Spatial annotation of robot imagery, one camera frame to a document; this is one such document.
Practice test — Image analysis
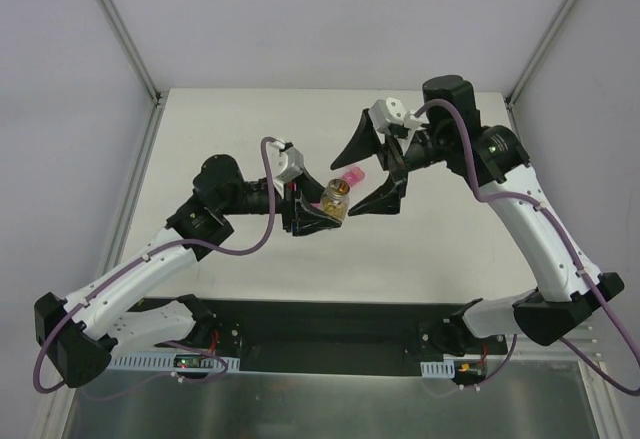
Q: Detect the clear bottle with yellow pills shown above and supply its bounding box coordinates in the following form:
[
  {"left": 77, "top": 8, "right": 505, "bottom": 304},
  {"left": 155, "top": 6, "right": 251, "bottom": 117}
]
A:
[{"left": 320, "top": 186, "right": 350, "bottom": 222}]

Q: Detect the pink weekly pill organizer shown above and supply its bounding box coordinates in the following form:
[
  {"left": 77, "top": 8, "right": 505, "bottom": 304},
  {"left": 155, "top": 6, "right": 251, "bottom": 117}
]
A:
[{"left": 312, "top": 167, "right": 366, "bottom": 209}]

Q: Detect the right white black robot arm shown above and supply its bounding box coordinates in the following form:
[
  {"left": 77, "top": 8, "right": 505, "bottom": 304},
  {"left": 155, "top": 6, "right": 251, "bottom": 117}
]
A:
[{"left": 331, "top": 75, "right": 624, "bottom": 356}]

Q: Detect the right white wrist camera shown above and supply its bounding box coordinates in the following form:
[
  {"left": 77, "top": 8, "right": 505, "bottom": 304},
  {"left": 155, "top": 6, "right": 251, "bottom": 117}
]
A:
[{"left": 369, "top": 98, "right": 421, "bottom": 138}]

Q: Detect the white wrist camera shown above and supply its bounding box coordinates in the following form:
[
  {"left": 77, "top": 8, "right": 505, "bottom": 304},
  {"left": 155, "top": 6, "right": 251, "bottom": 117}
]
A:
[
  {"left": 369, "top": 98, "right": 421, "bottom": 138},
  {"left": 269, "top": 139, "right": 304, "bottom": 197}
]

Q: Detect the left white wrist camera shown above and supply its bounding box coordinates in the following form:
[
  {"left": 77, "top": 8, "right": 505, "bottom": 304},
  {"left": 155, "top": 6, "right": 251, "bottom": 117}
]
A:
[{"left": 269, "top": 139, "right": 304, "bottom": 197}]

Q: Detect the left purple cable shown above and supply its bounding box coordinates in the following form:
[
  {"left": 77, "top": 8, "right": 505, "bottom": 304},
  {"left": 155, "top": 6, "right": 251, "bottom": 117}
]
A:
[{"left": 32, "top": 136, "right": 291, "bottom": 394}]

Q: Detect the purple cable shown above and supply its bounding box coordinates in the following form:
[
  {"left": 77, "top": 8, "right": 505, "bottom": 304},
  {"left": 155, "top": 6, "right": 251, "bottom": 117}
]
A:
[
  {"left": 412, "top": 99, "right": 640, "bottom": 398},
  {"left": 32, "top": 136, "right": 291, "bottom": 394}
]

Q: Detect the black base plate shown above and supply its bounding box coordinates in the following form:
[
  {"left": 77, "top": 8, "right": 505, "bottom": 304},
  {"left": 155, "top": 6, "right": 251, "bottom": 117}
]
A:
[{"left": 152, "top": 294, "right": 519, "bottom": 375}]

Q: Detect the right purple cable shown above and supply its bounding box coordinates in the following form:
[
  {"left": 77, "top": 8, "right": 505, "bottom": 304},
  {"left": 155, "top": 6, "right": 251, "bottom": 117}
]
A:
[{"left": 412, "top": 99, "right": 640, "bottom": 398}]

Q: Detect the right white cable duct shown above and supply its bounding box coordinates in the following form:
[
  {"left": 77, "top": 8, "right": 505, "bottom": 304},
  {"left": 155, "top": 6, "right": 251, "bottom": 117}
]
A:
[{"left": 420, "top": 359, "right": 456, "bottom": 380}]

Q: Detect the white cable duct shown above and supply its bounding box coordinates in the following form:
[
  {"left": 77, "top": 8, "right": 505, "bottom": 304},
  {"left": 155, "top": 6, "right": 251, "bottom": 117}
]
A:
[
  {"left": 420, "top": 359, "right": 456, "bottom": 380},
  {"left": 108, "top": 352, "right": 240, "bottom": 373}
]

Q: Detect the left white cable duct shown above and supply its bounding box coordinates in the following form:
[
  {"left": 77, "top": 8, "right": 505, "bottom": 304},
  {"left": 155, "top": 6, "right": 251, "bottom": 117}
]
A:
[{"left": 108, "top": 352, "right": 240, "bottom": 373}]

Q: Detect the right aluminium frame post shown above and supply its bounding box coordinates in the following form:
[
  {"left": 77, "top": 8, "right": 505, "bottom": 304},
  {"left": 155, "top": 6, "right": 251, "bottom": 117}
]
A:
[{"left": 505, "top": 0, "right": 580, "bottom": 110}]

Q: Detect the aluminium frame post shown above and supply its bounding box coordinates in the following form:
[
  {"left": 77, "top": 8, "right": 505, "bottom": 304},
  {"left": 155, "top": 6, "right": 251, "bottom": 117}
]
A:
[
  {"left": 95, "top": 0, "right": 163, "bottom": 104},
  {"left": 505, "top": 0, "right": 580, "bottom": 110}
]

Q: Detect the left aluminium frame post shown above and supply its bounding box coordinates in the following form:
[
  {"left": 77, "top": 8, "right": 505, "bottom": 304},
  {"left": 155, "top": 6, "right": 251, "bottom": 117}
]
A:
[{"left": 95, "top": 0, "right": 163, "bottom": 104}]

